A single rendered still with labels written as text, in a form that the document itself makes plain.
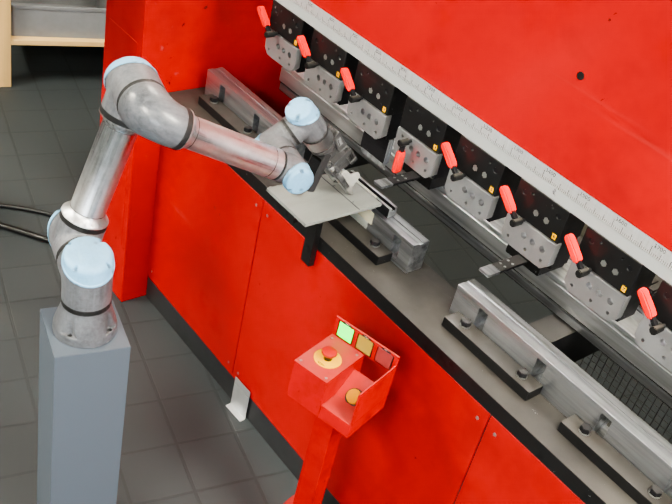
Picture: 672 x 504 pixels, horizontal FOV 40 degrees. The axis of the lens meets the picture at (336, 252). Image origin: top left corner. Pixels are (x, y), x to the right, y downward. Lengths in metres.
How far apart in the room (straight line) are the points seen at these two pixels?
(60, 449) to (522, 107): 1.41
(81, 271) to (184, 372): 1.26
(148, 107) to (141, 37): 1.05
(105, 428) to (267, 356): 0.71
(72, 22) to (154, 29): 1.90
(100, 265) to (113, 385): 0.35
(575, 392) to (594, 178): 0.52
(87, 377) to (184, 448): 0.86
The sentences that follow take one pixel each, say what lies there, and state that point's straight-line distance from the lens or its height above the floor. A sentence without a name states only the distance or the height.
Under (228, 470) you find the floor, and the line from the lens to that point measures 3.09.
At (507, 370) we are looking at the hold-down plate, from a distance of 2.30.
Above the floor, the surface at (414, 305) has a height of 0.87.
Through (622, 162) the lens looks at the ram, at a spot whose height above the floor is 1.51.
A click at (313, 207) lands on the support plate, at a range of 2.48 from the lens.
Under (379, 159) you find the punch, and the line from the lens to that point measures 2.55.
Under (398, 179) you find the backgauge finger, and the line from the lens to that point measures 2.68.
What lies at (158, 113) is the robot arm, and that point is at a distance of 2.02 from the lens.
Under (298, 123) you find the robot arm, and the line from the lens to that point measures 2.30.
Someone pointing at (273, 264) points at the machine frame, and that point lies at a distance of 2.82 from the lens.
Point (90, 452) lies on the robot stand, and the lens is 2.54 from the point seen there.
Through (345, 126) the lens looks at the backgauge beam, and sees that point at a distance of 3.03.
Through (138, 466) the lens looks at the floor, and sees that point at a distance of 3.07.
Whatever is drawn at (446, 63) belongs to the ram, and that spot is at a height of 1.47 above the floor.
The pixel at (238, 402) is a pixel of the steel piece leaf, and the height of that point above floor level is 0.04.
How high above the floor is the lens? 2.34
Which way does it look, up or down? 35 degrees down
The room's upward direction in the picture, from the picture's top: 14 degrees clockwise
